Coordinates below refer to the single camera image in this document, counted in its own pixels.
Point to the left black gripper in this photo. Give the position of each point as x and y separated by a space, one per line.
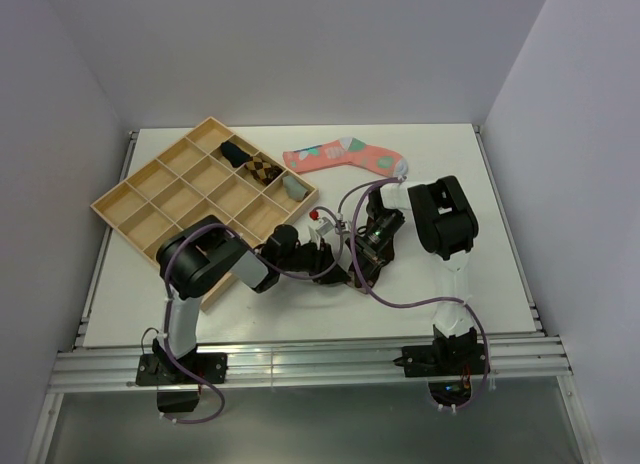
323 258

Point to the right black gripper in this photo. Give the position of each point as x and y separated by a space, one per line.
370 259

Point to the grey sock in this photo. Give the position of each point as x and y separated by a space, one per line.
294 189

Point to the brown striped sock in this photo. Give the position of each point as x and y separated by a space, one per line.
368 276

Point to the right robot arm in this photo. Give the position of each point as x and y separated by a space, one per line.
446 228

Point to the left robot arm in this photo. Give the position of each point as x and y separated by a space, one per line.
193 261

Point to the brown argyle rolled sock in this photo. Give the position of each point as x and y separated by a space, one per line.
263 171

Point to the pink patterned sock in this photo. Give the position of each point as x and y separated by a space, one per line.
347 151

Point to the dark blue rolled sock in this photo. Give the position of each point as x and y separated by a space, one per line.
235 155

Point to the wooden compartment tray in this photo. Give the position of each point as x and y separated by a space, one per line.
172 178

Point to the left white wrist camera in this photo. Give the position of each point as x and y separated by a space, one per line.
322 223

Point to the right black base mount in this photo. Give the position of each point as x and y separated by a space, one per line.
449 371

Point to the aluminium frame rail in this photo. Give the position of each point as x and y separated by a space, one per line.
297 364

